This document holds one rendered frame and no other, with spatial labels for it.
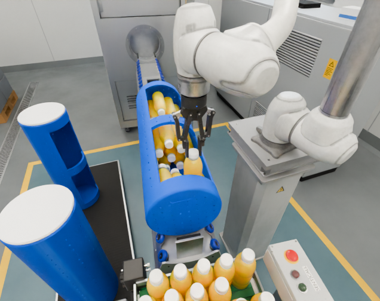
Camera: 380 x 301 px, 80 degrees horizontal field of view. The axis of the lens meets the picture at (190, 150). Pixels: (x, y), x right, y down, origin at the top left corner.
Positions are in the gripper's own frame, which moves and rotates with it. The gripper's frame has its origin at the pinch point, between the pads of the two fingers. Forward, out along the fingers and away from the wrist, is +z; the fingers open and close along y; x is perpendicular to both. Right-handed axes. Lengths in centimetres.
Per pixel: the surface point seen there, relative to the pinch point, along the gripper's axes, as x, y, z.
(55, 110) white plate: -88, 72, 27
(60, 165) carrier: -74, 79, 62
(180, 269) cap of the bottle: 30.0, 10.6, 21.1
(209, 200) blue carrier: 11.3, -3.4, 15.9
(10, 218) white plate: -5, 71, 27
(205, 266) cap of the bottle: 30.6, 3.1, 21.1
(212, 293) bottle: 36.8, 2.6, 25.2
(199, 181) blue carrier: 7.8, -0.4, 9.0
